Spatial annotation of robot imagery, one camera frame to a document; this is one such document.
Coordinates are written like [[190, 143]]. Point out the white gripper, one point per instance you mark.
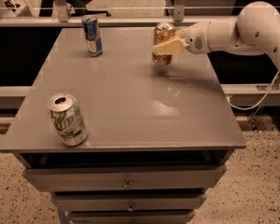
[[196, 38]]

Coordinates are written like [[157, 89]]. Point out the orange soda can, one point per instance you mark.
[[163, 32]]

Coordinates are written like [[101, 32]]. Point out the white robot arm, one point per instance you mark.
[[256, 30]]

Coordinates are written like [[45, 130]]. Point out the blue silver energy drink can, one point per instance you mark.
[[92, 35]]

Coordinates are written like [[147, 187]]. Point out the green white 7up can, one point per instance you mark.
[[65, 115]]

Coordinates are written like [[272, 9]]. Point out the grey drawer cabinet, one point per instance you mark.
[[135, 115]]

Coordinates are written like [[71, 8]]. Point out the top grey drawer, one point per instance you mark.
[[125, 178]]

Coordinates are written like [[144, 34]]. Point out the grey drawer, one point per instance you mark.
[[129, 202], [125, 178], [136, 217]]

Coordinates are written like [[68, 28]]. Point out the middle grey drawer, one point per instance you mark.
[[129, 202]]

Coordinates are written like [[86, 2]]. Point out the bottom grey drawer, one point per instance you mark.
[[136, 217]]

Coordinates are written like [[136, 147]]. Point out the grey metal railing post right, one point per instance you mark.
[[179, 10]]

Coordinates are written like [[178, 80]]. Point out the grey metal railing post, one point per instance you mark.
[[62, 11], [179, 10]]

